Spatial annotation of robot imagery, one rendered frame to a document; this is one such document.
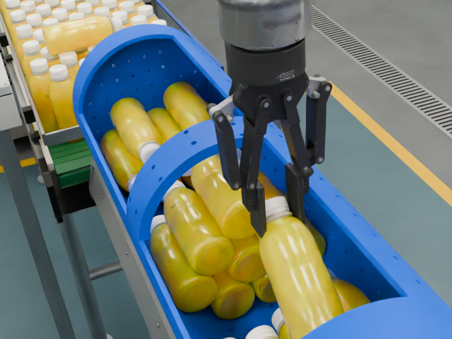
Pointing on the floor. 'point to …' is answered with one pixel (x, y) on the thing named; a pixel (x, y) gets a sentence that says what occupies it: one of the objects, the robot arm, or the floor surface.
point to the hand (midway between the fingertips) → (276, 201)
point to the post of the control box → (33, 234)
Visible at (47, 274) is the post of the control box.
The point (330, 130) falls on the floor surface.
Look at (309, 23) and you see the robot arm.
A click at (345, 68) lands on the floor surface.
